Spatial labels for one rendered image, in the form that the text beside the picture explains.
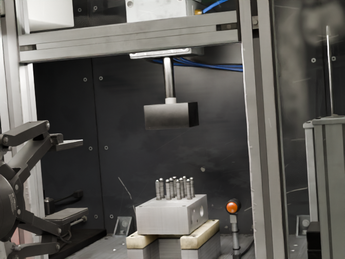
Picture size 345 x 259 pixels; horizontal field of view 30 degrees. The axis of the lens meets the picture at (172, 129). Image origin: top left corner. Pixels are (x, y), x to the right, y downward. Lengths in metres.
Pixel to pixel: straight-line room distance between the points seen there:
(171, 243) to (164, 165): 0.29
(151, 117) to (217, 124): 0.26
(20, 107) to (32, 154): 0.37
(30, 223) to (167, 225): 0.46
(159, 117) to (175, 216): 0.18
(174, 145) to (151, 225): 0.34
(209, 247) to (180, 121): 0.23
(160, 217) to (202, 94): 0.37
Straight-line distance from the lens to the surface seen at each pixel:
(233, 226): 1.19
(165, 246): 1.21
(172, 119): 1.16
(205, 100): 1.40
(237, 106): 1.39
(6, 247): 0.69
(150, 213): 1.13
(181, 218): 1.12
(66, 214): 0.80
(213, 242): 1.20
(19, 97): 1.09
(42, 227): 0.74
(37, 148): 0.73
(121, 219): 1.50
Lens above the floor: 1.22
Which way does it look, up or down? 3 degrees down
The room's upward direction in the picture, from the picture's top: 4 degrees counter-clockwise
